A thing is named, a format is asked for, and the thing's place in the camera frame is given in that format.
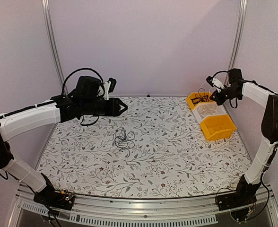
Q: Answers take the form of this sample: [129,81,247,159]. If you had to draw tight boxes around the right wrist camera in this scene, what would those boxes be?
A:
[206,76,225,93]

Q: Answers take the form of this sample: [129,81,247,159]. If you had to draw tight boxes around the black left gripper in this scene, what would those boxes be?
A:
[82,97,129,117]

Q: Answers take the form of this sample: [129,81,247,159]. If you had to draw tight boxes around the near yellow plastic bin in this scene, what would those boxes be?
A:
[200,114,237,141]

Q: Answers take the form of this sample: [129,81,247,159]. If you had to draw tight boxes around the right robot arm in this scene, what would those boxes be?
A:
[206,69,278,186]

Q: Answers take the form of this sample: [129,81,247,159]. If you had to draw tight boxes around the long thin black cable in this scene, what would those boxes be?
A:
[197,87,209,102]

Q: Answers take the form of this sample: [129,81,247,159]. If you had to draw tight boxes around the yellow plastic bin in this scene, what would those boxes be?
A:
[200,114,237,141]
[186,91,214,110]

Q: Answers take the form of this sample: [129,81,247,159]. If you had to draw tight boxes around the right aluminium frame post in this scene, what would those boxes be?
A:
[219,0,248,100]

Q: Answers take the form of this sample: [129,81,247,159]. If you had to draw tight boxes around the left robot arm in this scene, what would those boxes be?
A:
[0,68,128,205]

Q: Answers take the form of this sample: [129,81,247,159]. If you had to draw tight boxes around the front aluminium rail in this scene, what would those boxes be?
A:
[8,185,278,227]

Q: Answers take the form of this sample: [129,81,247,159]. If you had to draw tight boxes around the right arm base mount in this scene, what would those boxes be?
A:
[215,175,261,222]

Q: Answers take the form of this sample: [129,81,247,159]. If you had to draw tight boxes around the far yellow plastic bin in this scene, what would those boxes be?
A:
[186,91,214,110]

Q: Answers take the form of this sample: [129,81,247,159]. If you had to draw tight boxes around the aluminium frame post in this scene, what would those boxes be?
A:
[41,0,65,87]
[219,0,248,100]

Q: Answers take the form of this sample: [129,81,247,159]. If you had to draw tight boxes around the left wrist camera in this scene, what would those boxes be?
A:
[103,78,117,101]

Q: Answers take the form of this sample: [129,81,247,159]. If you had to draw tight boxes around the floral patterned table mat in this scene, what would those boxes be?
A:
[37,97,251,198]

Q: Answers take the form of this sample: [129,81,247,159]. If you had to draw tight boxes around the thin black cables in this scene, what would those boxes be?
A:
[113,127,136,152]

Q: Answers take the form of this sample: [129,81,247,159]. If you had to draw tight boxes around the left aluminium frame post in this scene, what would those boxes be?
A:
[41,0,65,87]

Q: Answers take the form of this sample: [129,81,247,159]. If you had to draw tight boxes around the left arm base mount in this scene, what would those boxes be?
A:
[34,174,75,210]

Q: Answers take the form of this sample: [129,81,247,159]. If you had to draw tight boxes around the white translucent plastic bin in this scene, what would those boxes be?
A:
[192,102,227,123]

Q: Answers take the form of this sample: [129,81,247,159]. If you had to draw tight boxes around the round thin black cable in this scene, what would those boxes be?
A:
[195,93,212,104]

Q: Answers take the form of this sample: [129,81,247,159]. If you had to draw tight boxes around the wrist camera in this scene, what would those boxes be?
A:
[103,78,117,101]
[206,76,225,93]

